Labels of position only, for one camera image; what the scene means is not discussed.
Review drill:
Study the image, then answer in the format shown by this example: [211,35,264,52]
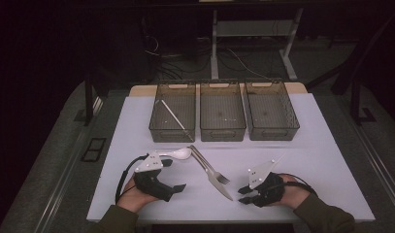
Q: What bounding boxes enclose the white plastic spoon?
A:
[156,147,193,161]

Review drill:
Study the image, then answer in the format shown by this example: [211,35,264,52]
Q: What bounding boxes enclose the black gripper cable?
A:
[281,172,319,197]
[115,153,149,205]

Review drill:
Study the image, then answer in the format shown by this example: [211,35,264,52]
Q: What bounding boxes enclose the steel knife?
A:
[188,144,235,202]

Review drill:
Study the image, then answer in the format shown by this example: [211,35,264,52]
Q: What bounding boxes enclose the black metal stand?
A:
[349,78,378,127]

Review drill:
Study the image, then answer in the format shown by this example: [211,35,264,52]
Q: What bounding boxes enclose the steel fork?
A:
[190,146,231,185]

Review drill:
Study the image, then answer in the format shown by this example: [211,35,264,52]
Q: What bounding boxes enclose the white floor cable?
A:
[226,48,268,80]

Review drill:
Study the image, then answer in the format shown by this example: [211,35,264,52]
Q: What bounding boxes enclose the smoky transparent plastic bin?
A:
[148,81,197,144]
[199,80,247,143]
[244,79,301,142]

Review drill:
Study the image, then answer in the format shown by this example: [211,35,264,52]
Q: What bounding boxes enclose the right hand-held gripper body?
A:
[247,158,286,209]

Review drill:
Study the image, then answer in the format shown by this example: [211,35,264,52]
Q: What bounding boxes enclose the person's left hand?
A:
[116,176,161,214]

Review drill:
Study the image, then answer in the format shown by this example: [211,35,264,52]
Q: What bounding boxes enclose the white table cover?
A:
[85,93,377,223]

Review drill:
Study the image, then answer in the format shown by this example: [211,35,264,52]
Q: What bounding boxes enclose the white metal desk frame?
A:
[210,7,305,83]

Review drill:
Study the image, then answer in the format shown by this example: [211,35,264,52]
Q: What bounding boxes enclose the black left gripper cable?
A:
[115,153,149,205]

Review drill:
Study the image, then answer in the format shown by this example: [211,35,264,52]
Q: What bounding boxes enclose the black floor cables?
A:
[141,17,216,82]

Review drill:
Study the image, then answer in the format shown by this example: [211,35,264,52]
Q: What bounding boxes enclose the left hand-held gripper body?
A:
[133,151,176,203]

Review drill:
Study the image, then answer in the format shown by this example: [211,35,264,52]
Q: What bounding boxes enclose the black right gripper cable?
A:
[281,172,319,197]

